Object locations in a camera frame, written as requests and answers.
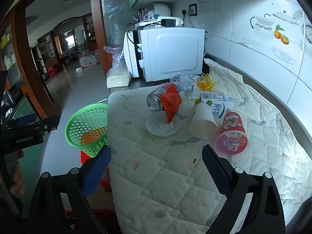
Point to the polka-dot playpen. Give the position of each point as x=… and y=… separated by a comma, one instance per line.
x=89, y=59

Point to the white quilted mat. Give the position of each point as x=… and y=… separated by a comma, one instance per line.
x=158, y=175

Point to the wall notice sheet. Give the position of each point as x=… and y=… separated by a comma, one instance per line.
x=209, y=3

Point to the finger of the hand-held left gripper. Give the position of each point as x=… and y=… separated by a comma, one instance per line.
x=48, y=124

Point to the green plastic basket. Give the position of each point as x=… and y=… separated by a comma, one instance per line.
x=73, y=126

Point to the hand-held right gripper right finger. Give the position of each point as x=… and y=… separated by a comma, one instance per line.
x=214, y=168

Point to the dark display cabinet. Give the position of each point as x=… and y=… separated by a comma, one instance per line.
x=46, y=51

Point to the black power adapter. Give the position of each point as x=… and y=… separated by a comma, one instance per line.
x=169, y=22

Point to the grey paper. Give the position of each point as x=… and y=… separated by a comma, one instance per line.
x=184, y=82

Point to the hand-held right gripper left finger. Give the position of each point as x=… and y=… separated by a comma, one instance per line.
x=97, y=170

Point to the wooden door frame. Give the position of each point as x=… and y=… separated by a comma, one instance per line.
x=97, y=29

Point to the red printed cup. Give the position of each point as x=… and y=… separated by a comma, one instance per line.
x=231, y=131

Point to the red foil wrapper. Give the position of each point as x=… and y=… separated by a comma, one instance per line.
x=170, y=104

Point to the red plastic stool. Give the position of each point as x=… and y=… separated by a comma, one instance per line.
x=84, y=157

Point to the clear bag of grains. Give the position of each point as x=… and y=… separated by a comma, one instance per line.
x=118, y=78

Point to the white microwave oven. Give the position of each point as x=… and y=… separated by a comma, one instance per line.
x=175, y=53

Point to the wall socket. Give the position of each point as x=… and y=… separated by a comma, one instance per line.
x=192, y=9

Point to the white paper cup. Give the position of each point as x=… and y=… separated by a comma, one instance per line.
x=203, y=124

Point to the yellow plastic wrapper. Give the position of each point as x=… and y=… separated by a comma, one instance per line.
x=207, y=85

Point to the white countertop appliance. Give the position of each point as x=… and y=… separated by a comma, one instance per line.
x=162, y=9

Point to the person's left hand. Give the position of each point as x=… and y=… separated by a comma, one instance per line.
x=18, y=178

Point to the red drink can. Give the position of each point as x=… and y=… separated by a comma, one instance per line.
x=158, y=95

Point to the white power strip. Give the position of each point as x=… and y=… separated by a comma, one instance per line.
x=180, y=20

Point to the white milk carton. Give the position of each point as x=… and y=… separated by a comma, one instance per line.
x=219, y=102

